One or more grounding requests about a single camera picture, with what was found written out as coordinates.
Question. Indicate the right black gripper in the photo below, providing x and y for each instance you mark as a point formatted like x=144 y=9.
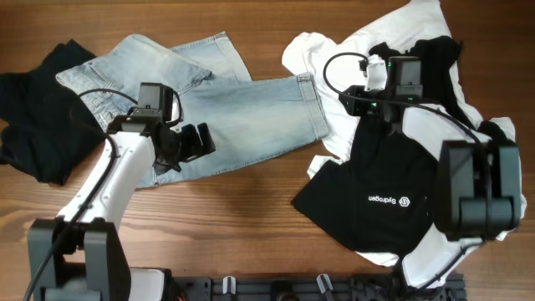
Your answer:
x=358 y=108

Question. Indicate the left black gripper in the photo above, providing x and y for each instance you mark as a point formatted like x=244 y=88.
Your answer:
x=196 y=146

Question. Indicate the light blue denim shorts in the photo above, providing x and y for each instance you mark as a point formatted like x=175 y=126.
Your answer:
x=250 y=121

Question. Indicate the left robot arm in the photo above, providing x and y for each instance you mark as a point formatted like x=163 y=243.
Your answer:
x=78 y=254

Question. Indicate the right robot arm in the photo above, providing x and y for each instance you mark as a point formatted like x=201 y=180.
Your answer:
x=477 y=193

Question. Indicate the black t-shirt with logo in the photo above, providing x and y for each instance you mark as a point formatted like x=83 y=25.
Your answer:
x=379 y=200

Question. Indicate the folded black garment left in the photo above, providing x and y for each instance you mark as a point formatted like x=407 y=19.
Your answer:
x=50 y=130

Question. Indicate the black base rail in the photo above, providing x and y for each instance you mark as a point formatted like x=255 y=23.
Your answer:
x=360 y=287

